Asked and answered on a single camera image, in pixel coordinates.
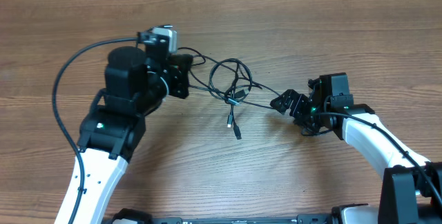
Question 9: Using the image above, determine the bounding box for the black usb cable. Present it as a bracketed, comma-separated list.
[177, 46, 287, 140]

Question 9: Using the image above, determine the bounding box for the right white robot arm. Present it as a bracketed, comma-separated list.
[270, 73, 441, 223]

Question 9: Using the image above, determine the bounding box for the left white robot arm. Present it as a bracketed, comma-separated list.
[55, 46, 193, 223]

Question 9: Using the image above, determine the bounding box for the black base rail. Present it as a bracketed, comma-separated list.
[103, 203, 381, 224]

